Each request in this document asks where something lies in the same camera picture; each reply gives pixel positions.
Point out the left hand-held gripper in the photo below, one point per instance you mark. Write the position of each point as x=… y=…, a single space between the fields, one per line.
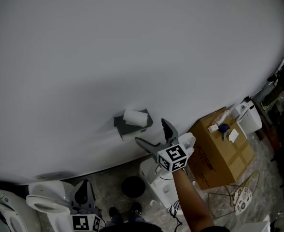
x=82 y=223

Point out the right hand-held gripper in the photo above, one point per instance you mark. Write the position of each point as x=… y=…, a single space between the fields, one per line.
x=173 y=157

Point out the white toilet paper roll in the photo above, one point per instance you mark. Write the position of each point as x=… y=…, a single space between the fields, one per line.
x=135 y=118

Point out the person's right forearm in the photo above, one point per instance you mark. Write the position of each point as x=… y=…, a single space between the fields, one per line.
x=192 y=202

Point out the white toilet with open seat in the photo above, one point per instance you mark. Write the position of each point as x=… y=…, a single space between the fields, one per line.
x=45 y=194

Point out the white toilet with raised lid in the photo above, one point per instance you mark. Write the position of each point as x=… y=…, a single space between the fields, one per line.
x=161 y=185

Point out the white smart toilet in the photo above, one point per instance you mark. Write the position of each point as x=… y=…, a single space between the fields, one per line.
x=249 y=120

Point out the person's left black shoe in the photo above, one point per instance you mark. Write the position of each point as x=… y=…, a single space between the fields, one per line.
x=113 y=212

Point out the person's black shoe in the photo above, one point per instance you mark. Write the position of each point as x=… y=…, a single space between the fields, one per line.
x=113 y=212
x=136 y=208

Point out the black mesh trash bin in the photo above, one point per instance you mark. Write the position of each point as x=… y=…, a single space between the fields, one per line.
x=133 y=187

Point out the small white box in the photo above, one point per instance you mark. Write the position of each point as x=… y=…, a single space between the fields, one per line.
x=212 y=128

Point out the person's right black shoe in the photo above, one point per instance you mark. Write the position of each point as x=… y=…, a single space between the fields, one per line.
x=136 y=208

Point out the person's black shirt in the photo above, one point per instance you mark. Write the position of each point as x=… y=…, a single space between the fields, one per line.
x=132 y=228

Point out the person's blue jeans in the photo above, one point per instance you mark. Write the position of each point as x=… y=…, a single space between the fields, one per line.
x=137 y=218

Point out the large brown cardboard box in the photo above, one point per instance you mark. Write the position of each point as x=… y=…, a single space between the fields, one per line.
x=219 y=158

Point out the dark blue tool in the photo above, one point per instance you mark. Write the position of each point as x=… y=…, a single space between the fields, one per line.
x=224 y=127

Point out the white rolled tube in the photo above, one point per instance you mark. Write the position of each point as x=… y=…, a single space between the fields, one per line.
x=222 y=117

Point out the patterned round seat cushion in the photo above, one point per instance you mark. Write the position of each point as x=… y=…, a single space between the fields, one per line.
x=243 y=200

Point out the black wall paper holder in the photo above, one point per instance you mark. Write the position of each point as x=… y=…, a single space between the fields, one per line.
x=130 y=130

